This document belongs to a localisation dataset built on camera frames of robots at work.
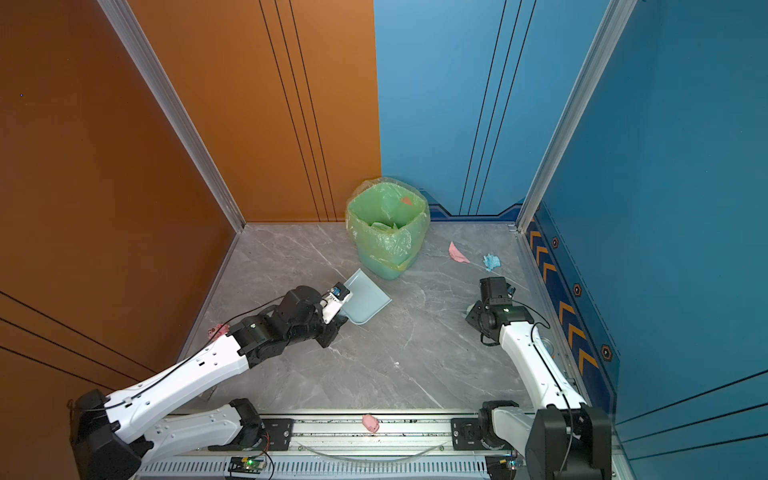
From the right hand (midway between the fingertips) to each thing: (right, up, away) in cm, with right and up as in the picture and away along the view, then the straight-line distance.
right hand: (475, 318), depth 85 cm
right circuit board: (+2, -32, -15) cm, 35 cm away
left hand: (-36, +3, -8) cm, 37 cm away
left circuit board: (-59, -32, -14) cm, 68 cm away
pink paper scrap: (0, +18, +25) cm, 31 cm away
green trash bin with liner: (-26, +31, +20) cm, 45 cm away
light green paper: (-28, +28, +20) cm, 45 cm away
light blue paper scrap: (+12, +15, +23) cm, 30 cm away
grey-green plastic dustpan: (-30, +7, -10) cm, 32 cm away
